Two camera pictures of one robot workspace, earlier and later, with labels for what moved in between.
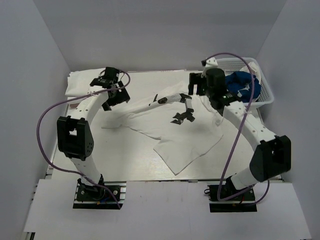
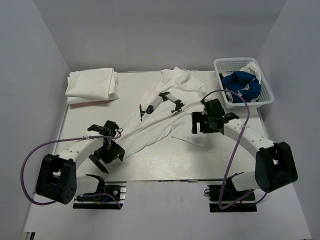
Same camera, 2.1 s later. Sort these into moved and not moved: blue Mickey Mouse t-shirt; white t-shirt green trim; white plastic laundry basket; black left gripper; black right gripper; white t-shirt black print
Moved: white t-shirt black print; black right gripper; black left gripper
Not moved: white plastic laundry basket; blue Mickey Mouse t-shirt; white t-shirt green trim
